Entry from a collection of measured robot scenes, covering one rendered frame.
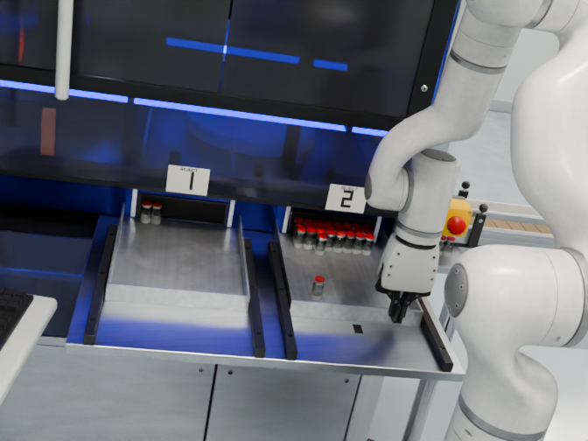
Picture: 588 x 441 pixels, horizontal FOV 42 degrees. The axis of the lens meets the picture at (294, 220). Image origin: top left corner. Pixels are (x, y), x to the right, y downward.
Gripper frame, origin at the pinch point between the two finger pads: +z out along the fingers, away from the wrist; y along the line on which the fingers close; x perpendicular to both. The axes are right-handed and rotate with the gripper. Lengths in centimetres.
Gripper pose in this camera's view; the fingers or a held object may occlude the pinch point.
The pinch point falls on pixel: (397, 311)
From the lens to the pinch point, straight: 146.2
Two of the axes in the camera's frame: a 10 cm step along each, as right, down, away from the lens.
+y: -9.8, -1.1, -1.8
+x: 1.2, 4.2, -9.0
